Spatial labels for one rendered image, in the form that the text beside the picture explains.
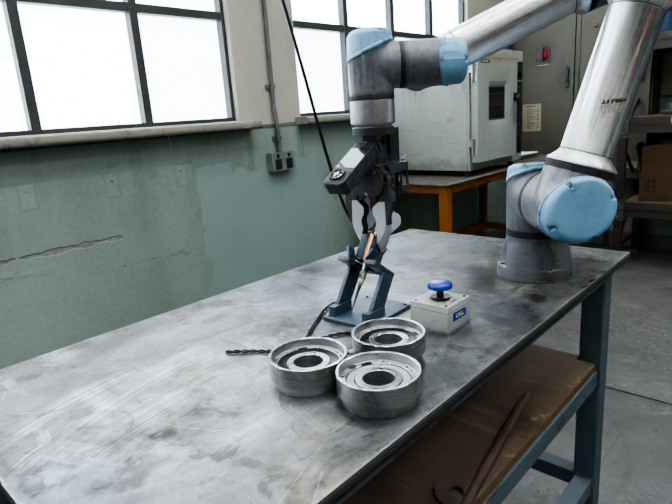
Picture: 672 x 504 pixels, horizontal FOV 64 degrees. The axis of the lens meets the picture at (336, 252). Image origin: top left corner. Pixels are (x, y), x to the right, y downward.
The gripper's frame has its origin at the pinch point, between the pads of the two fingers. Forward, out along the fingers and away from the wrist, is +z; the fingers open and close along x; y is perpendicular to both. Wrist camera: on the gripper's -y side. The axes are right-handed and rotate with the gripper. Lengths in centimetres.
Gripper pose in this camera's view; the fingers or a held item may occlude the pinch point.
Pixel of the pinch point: (371, 244)
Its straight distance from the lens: 94.2
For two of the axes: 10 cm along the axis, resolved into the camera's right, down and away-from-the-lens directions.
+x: -7.7, -1.1, 6.3
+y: 6.3, -2.3, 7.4
